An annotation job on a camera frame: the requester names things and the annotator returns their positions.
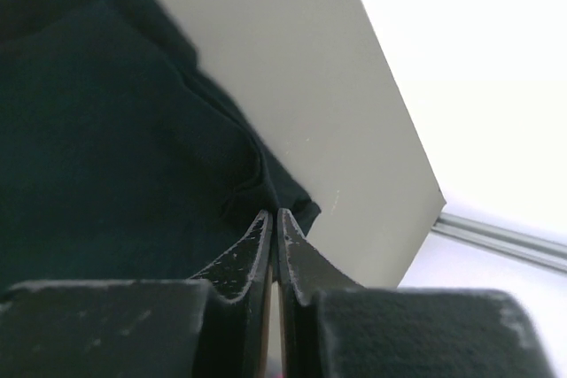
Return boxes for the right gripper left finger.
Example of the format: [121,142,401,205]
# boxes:
[1,212,273,377]

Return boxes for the aluminium frame rail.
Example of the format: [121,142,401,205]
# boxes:
[431,213,566,274]

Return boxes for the black t shirt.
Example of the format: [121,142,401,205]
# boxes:
[1,0,321,287]

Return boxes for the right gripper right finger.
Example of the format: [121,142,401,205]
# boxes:
[276,209,553,377]

